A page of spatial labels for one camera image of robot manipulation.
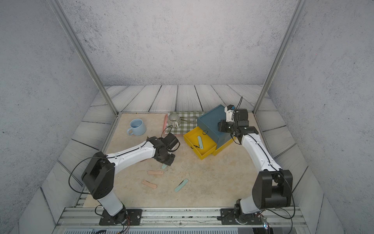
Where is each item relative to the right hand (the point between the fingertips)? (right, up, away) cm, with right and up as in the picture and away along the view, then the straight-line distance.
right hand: (219, 125), depth 86 cm
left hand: (-28, -22, +1) cm, 35 cm away
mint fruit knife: (-10, -11, +8) cm, 17 cm away
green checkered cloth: (-18, +3, +29) cm, 34 cm away
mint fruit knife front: (-21, -33, -2) cm, 40 cm away
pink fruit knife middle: (-41, -29, +4) cm, 50 cm away
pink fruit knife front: (-40, -34, -1) cm, 52 cm away
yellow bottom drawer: (+1, -16, +6) cm, 17 cm away
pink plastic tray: (-36, -7, +22) cm, 42 cm away
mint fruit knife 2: (-32, -24, -1) cm, 39 cm away
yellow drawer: (-5, -12, +5) cm, 14 cm away
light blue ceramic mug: (-54, -2, +18) cm, 57 cm away
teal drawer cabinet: (-6, +2, -1) cm, 6 cm away
